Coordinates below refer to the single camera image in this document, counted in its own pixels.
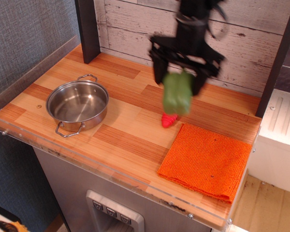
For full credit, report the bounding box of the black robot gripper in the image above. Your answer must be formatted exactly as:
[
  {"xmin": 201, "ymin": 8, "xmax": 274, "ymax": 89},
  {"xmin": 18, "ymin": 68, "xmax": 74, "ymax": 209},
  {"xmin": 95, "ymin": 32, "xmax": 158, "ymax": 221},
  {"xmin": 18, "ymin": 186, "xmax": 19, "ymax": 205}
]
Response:
[{"xmin": 149, "ymin": 18, "xmax": 224, "ymax": 96}]

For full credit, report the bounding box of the green toy bell pepper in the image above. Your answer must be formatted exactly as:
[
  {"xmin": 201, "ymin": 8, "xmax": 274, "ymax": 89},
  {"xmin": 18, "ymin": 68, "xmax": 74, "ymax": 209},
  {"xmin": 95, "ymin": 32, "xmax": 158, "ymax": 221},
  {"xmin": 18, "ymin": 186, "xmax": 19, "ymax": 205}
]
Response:
[{"xmin": 162, "ymin": 70, "xmax": 194, "ymax": 116}]

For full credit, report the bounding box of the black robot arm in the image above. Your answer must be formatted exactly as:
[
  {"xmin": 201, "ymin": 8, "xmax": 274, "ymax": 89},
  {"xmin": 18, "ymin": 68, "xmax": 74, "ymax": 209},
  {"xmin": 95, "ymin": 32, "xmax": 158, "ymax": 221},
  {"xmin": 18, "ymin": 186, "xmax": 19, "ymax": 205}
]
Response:
[{"xmin": 149, "ymin": 0, "xmax": 226, "ymax": 95}]

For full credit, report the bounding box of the orange folded cloth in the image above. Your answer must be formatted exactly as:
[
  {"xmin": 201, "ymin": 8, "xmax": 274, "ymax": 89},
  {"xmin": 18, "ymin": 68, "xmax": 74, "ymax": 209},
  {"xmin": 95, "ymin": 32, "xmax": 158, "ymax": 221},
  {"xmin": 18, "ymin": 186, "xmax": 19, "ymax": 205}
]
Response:
[{"xmin": 158, "ymin": 124, "xmax": 252, "ymax": 203}]

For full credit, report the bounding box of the stainless steel pot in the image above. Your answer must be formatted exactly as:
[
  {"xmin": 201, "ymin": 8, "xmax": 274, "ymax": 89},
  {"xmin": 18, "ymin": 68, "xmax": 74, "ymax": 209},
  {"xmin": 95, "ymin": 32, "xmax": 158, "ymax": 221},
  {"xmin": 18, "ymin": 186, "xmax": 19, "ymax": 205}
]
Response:
[{"xmin": 45, "ymin": 74, "xmax": 109, "ymax": 138}]

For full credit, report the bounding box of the white toy sink unit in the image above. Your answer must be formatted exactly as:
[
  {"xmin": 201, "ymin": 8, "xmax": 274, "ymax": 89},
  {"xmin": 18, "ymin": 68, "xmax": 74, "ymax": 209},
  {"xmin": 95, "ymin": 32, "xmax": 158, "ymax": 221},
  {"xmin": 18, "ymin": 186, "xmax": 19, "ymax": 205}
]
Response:
[{"xmin": 248, "ymin": 89, "xmax": 290, "ymax": 192}]

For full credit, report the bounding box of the grey toy fridge cabinet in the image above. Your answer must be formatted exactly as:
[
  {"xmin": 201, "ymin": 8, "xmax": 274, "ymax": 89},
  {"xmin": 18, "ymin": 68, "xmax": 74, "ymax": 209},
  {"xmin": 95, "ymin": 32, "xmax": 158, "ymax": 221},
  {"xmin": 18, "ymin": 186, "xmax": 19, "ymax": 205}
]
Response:
[{"xmin": 33, "ymin": 148, "xmax": 211, "ymax": 232}]

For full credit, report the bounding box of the yellow black object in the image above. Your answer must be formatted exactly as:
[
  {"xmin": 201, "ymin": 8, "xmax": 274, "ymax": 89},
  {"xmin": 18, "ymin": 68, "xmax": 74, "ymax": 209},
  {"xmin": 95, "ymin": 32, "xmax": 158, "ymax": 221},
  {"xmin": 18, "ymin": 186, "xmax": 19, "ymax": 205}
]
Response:
[{"xmin": 0, "ymin": 220, "xmax": 28, "ymax": 232}]

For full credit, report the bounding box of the red handled toy fork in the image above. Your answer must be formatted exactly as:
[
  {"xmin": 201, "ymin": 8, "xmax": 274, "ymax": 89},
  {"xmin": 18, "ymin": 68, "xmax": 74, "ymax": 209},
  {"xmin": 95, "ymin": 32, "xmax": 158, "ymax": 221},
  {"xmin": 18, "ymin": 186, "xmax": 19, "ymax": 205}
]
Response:
[{"xmin": 161, "ymin": 113, "xmax": 178, "ymax": 128}]

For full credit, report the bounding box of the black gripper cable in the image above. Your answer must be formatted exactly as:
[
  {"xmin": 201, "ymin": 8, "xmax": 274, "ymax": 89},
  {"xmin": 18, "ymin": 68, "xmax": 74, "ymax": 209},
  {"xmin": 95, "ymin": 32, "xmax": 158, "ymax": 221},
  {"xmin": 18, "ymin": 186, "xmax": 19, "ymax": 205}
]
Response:
[{"xmin": 206, "ymin": 16, "xmax": 230, "ymax": 41}]

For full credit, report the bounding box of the dark left shelf post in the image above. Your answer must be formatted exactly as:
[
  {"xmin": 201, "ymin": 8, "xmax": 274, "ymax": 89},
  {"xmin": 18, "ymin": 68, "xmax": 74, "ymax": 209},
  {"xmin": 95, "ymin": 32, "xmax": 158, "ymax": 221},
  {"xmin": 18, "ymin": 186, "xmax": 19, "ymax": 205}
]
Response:
[{"xmin": 74, "ymin": 0, "xmax": 101, "ymax": 64}]

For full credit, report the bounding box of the dark shelf post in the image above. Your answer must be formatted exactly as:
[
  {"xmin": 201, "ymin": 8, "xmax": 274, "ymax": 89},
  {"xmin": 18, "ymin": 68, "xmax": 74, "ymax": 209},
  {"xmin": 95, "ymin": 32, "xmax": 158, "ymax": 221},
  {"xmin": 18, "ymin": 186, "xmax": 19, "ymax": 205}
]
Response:
[
  {"xmin": 255, "ymin": 17, "xmax": 290, "ymax": 118},
  {"xmin": 74, "ymin": 0, "xmax": 101, "ymax": 64}
]

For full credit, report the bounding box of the clear acrylic guard rail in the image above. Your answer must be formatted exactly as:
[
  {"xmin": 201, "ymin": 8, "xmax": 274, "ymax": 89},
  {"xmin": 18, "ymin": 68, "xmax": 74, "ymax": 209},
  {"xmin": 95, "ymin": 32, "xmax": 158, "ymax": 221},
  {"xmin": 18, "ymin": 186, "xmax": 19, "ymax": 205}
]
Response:
[{"xmin": 0, "ymin": 113, "xmax": 232, "ymax": 232}]

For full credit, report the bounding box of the dark right shelf post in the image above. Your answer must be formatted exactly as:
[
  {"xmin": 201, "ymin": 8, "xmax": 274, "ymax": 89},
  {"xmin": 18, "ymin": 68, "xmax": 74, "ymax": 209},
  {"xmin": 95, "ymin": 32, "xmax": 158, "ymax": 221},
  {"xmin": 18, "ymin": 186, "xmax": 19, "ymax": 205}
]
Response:
[{"xmin": 255, "ymin": 17, "xmax": 290, "ymax": 118}]

